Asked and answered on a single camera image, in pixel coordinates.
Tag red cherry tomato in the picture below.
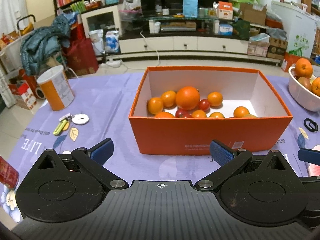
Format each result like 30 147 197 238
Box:
198 99 210 112

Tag small orange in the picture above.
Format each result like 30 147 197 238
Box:
161 90 176 108
147 97 164 115
207 92 223 107

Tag red tomato front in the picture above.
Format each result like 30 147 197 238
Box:
175 108 192 118

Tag large orange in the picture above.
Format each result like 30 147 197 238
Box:
175 86 200 111

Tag white round disc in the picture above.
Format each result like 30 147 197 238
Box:
72 113 89 125

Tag purple tablecloth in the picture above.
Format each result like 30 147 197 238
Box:
1 73 319 182

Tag white colander bowl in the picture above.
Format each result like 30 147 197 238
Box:
289 66 320 112

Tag orange in bowl front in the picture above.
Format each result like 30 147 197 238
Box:
311 77 320 97

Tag orange cardboard box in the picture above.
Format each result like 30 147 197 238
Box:
129 66 292 155

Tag kiwi in bowl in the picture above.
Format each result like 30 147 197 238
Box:
298 76 312 91

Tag red can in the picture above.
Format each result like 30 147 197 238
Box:
0 157 19 189

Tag orange atop bowl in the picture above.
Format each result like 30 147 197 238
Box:
295 58 313 79

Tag orange white canister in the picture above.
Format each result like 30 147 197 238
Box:
37 65 74 111

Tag red gift bag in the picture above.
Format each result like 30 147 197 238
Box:
62 23 99 76

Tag white TV cabinet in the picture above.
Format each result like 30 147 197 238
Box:
119 36 248 54

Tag blue jacket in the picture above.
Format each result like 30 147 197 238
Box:
20 15 71 76

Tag white freezer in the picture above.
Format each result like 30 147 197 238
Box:
271 1 317 57

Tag white glass side cabinet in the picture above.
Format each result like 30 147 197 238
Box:
81 4 123 38

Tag brown cardboard box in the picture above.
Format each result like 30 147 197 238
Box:
239 3 267 25

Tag orange white carton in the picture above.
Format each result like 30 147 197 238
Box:
217 1 233 20

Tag blue paper bag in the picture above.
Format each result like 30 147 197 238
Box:
183 0 198 18

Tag black hair ties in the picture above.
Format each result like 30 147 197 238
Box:
303 117 320 133

